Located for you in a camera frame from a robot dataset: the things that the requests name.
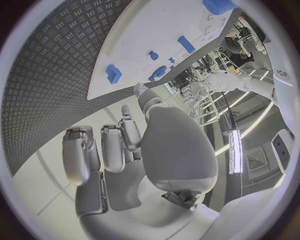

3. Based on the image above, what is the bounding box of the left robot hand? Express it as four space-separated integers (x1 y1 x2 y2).
179 80 212 106

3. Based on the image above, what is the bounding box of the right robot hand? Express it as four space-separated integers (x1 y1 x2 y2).
61 82 222 240

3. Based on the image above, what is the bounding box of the white task board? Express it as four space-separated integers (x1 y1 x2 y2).
86 0 239 101

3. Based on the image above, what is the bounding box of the blue gear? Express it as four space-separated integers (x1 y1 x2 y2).
147 65 169 83

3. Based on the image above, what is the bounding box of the long blue block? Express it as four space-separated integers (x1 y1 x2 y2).
176 35 197 54

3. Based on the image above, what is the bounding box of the person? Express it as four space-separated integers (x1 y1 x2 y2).
220 36 255 67

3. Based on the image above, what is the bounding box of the glowing light bar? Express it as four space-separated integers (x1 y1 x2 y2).
227 128 245 176

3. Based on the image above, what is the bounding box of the blue stepped block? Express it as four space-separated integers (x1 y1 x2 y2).
105 63 124 85

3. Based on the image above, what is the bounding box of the large blue cylinder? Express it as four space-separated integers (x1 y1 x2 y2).
201 0 239 16

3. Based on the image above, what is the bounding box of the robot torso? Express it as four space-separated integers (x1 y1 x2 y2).
266 42 297 115

